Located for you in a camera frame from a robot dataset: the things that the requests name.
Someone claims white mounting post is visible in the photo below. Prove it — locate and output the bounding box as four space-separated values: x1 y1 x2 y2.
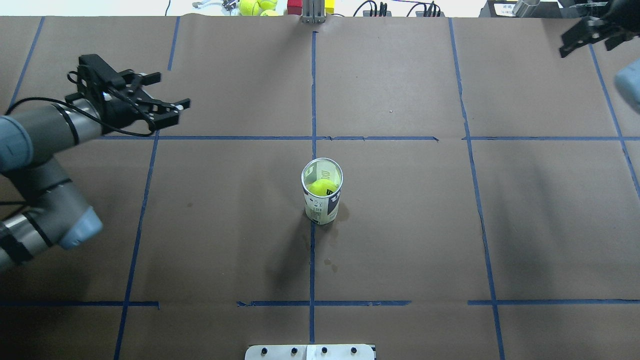
244 343 377 360

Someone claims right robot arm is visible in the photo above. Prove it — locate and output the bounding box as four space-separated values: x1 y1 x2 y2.
558 0 640 114

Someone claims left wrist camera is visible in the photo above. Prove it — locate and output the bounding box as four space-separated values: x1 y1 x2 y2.
64 54 127 104

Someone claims tennis ball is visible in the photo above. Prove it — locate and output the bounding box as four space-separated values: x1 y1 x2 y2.
307 178 339 198

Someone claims red foam cube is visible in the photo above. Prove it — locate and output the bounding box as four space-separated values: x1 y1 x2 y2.
286 0 303 16

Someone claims metal cylinder knob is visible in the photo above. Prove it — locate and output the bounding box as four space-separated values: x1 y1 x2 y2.
512 0 541 18

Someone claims clear tennis ball can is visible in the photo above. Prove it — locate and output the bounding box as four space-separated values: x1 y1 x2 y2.
301 157 345 225

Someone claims spare tennis ball three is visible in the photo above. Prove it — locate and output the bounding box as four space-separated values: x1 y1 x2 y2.
259 9 280 17

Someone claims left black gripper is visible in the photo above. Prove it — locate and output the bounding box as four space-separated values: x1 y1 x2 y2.
102 71 191 135

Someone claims spare tennis ball two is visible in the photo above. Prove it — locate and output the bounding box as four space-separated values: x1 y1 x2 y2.
258 0 278 10

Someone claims yellow foam cube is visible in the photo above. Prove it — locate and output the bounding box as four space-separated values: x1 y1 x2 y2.
324 0 336 15

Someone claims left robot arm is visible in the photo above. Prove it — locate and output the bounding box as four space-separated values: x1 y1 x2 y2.
1 64 191 271

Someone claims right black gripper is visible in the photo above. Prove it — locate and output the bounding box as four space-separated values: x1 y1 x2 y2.
558 0 640 59

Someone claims spare tennis ball one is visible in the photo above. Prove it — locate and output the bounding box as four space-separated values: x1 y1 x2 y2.
238 0 262 17

